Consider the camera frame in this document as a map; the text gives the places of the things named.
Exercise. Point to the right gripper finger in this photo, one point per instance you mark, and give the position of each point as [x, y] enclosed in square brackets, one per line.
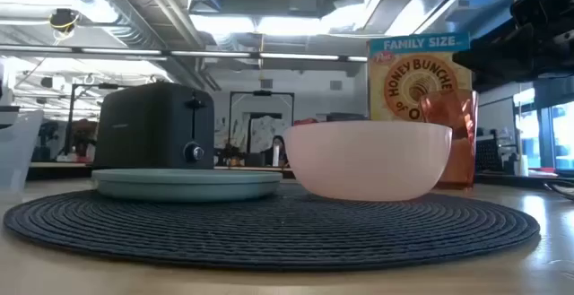
[484, 62]

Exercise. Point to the Honey Bunches cereal box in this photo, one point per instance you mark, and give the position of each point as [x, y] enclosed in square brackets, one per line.
[403, 75]

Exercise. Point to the orange translucent cup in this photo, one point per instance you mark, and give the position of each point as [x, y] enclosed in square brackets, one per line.
[462, 151]

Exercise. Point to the pink bowl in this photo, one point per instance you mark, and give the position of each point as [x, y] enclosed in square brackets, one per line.
[367, 160]

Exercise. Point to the dark round woven placemat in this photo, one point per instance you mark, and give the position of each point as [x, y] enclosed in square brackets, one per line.
[269, 232]

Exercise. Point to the light blue plate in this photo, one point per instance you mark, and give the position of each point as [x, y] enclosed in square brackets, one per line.
[179, 187]

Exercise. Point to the black toaster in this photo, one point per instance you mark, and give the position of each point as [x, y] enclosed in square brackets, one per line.
[143, 129]

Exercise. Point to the clear plastic bin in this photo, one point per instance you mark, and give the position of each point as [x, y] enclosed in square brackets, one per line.
[18, 151]

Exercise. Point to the black stand frame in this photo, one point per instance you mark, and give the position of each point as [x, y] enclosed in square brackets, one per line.
[261, 92]

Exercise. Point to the silver ventilation duct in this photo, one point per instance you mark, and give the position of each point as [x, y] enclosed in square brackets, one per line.
[112, 12]

